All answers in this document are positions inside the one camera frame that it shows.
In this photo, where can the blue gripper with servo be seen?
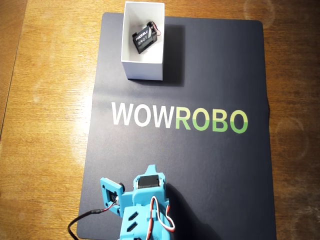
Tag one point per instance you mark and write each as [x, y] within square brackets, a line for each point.
[149, 183]

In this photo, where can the small black Procell battery pack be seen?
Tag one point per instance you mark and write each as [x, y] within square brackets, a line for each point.
[143, 40]

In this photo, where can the blue printed robot arm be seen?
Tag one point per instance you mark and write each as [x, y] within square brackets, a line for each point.
[143, 225]

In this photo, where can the white open cardboard box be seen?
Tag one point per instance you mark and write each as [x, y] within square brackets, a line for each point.
[142, 71]

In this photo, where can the dark navy WOWROBO mat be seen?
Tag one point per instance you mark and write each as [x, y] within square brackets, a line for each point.
[200, 162]

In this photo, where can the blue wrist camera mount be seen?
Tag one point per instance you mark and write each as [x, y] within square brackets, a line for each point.
[110, 185]

